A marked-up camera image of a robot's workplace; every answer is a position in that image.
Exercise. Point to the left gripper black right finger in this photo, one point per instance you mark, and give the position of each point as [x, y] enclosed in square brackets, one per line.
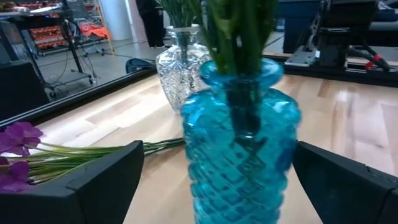
[351, 193]

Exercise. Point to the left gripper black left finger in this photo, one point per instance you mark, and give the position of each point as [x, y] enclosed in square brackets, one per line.
[77, 202]

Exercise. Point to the purple flower bunch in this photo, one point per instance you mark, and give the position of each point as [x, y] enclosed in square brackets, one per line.
[18, 137]

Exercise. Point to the blue glass vase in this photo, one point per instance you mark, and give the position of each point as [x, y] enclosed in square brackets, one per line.
[236, 174]

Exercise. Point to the clear cut-glass vase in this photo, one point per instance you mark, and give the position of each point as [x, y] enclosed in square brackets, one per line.
[177, 81]

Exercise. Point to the black equipment case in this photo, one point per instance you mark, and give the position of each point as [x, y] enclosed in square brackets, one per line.
[21, 93]

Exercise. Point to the black tripod stand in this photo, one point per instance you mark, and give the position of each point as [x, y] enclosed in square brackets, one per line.
[73, 46]

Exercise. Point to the rack with red items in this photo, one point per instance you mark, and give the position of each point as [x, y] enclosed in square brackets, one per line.
[46, 37]

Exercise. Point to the dark blue cabinet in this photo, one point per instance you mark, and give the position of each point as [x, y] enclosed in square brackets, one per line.
[298, 25]

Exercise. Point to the white pillar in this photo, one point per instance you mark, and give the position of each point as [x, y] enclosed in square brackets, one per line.
[116, 18]

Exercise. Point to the person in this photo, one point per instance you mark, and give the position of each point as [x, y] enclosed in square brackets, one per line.
[152, 21]

